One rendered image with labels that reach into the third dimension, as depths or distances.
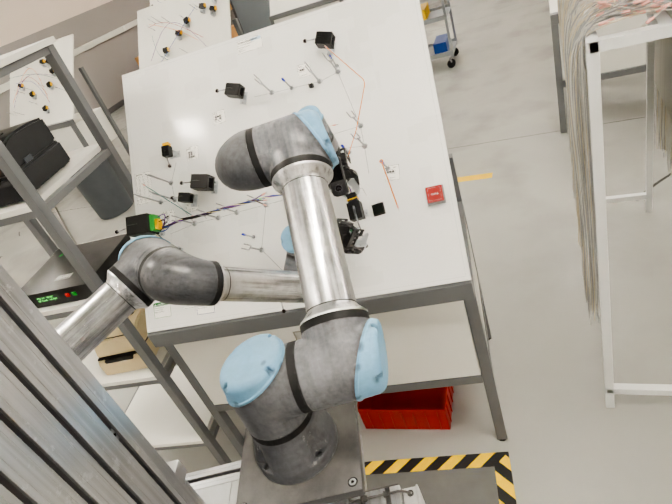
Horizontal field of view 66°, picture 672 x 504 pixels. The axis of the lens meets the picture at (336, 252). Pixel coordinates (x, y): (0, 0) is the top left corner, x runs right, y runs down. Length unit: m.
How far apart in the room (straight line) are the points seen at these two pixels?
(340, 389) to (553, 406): 1.68
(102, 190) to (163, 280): 4.83
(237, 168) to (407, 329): 1.03
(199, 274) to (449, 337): 1.03
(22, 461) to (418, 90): 1.51
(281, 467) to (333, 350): 0.24
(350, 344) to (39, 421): 0.41
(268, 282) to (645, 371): 1.78
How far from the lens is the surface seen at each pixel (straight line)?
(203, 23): 5.91
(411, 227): 1.69
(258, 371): 0.81
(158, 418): 2.73
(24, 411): 0.63
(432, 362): 1.95
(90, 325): 1.18
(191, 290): 1.08
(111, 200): 5.94
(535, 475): 2.23
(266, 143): 0.97
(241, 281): 1.13
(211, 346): 2.06
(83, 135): 7.10
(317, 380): 0.80
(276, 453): 0.92
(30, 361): 0.65
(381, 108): 1.80
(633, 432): 2.35
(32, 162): 2.03
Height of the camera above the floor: 1.91
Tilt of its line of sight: 32 degrees down
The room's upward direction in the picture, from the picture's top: 21 degrees counter-clockwise
